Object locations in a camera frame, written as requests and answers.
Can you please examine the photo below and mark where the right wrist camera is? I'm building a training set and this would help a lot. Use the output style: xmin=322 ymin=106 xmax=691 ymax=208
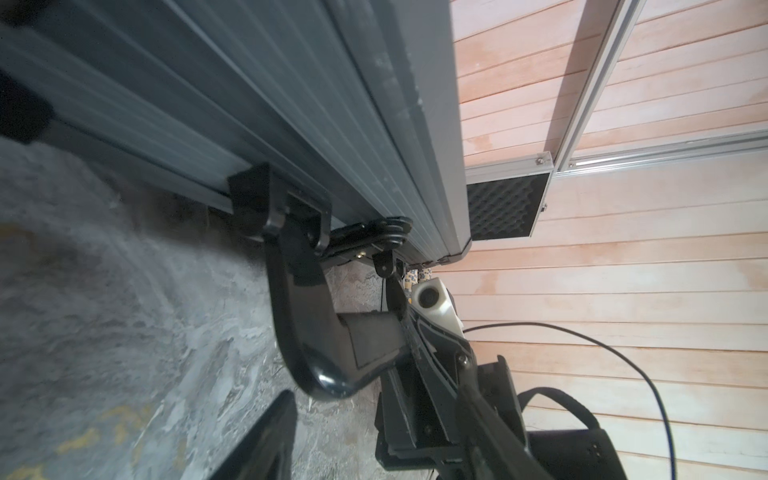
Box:
xmin=411 ymin=278 xmax=464 ymax=338

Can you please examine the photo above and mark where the silver aluminium poker case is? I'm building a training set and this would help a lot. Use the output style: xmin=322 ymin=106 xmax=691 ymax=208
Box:
xmin=465 ymin=152 xmax=554 ymax=242

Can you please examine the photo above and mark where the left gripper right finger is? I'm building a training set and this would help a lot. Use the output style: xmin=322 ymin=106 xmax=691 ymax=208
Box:
xmin=457 ymin=356 xmax=550 ymax=479

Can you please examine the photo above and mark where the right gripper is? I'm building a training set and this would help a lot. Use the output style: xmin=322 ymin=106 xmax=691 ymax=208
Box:
xmin=375 ymin=278 xmax=626 ymax=479

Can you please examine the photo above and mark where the dark grey poker case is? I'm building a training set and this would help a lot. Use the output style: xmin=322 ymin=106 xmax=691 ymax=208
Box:
xmin=0 ymin=0 xmax=472 ymax=401

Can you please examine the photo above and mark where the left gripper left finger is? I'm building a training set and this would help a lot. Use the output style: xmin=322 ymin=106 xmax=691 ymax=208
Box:
xmin=209 ymin=390 xmax=298 ymax=480

